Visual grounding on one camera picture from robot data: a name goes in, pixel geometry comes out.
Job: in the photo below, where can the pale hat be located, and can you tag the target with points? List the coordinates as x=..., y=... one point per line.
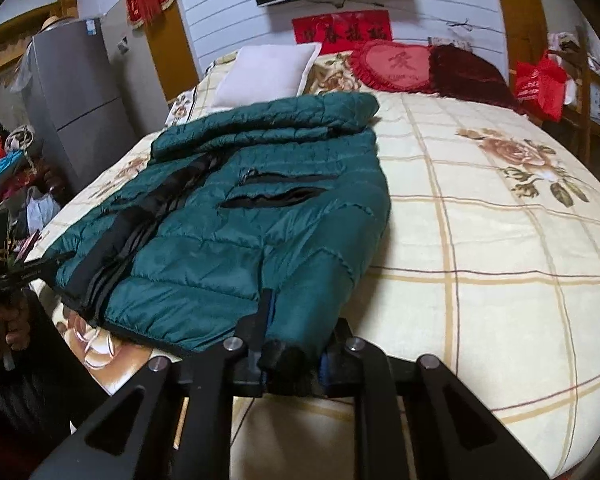
x=55, y=22

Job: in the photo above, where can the person's left hand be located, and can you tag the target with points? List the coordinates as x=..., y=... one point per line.
x=12, y=327

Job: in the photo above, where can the white square pillow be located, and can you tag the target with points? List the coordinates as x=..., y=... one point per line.
x=265, y=72

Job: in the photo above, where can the bed with floral sheet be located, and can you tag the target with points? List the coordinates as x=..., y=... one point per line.
x=480, y=285

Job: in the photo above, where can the red shopping bag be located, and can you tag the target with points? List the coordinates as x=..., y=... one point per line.
x=540, y=85

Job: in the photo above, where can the red wall banner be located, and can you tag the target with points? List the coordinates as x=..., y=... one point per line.
x=340, y=27

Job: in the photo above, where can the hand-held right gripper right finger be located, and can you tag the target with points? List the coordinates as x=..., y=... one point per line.
x=341, y=355

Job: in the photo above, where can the pile of colourful clothes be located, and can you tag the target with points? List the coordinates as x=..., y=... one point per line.
x=10, y=175

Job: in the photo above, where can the grey refrigerator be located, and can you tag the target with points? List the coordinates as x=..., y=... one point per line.
x=75, y=95

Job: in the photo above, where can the red heart-shaped pillow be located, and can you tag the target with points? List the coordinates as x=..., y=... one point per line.
x=395, y=67

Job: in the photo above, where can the dark green puffer jacket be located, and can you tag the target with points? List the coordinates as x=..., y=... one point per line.
x=205, y=260

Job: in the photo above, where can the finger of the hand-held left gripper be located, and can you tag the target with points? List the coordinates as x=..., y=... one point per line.
x=50, y=266

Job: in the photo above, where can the dark red velvet pillow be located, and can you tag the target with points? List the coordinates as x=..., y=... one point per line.
x=467, y=77

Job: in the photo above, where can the wooden rack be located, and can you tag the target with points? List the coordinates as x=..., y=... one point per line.
x=595, y=110

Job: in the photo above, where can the person's dark clothing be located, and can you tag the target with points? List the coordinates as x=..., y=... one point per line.
x=35, y=400

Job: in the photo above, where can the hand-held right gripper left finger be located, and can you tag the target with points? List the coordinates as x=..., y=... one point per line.
x=247, y=345

